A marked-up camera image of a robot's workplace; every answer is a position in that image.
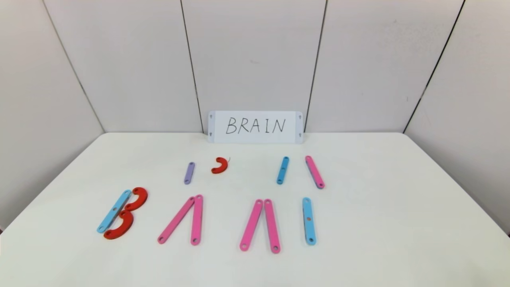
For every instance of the pink bar with holes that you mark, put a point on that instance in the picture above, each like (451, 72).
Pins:
(176, 220)
(197, 219)
(314, 172)
(251, 225)
(272, 226)

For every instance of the white sign reading BRAIN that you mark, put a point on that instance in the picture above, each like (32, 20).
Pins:
(239, 137)

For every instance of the small red arc piece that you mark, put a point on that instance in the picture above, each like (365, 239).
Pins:
(224, 165)

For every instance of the short blue flat bar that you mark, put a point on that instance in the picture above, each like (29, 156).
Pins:
(283, 170)

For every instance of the short purple flat bar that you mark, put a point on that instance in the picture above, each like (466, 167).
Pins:
(189, 173)

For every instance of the blue bar with orange hole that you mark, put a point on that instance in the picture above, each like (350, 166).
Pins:
(309, 229)

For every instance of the large red arc piece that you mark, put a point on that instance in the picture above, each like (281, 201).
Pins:
(125, 227)
(141, 198)

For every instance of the long light blue flat bar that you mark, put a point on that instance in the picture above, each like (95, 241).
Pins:
(114, 211)

